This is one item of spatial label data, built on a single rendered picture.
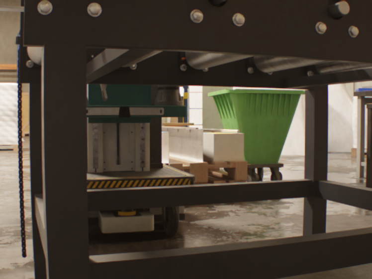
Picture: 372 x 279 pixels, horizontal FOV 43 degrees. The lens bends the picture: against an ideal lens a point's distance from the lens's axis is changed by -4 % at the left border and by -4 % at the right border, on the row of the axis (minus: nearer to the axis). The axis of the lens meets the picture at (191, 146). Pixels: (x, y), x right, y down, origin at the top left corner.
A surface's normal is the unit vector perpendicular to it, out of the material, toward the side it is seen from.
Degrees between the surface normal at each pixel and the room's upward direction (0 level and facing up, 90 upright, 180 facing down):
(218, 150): 90
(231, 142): 90
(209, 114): 90
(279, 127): 101
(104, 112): 90
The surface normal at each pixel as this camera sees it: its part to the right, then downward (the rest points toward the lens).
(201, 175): 0.35, 0.05
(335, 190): -0.94, 0.02
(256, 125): 0.20, 0.24
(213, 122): -0.15, 0.05
